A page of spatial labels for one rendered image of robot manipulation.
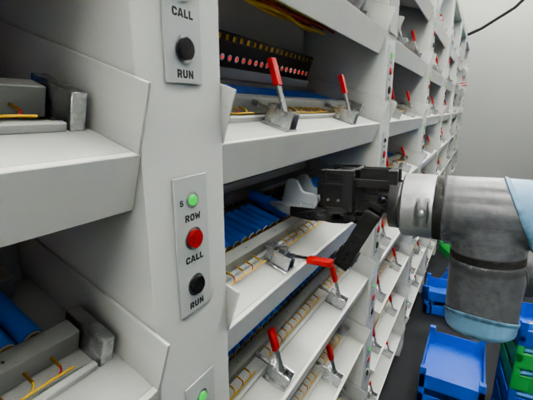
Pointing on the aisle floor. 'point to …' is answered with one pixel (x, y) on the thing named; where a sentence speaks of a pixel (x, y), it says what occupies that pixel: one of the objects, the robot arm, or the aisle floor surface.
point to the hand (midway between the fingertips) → (279, 205)
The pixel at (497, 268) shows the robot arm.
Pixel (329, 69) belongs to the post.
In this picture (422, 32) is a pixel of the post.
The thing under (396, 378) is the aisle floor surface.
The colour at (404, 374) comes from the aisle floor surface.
